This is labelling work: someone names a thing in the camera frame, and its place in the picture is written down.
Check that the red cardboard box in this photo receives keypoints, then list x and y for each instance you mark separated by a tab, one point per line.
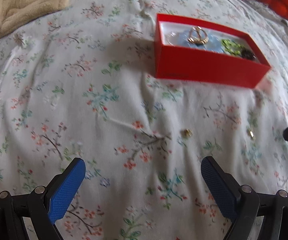
183	63

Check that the gold pearl earring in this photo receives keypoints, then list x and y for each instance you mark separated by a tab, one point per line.
186	133

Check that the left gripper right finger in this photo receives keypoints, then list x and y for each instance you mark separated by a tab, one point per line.
224	191

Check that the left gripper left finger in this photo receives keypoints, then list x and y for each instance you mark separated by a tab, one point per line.
62	191

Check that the gold rings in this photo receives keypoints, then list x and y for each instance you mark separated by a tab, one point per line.
197	35

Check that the floral white bedsheet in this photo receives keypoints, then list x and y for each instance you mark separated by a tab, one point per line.
81	83

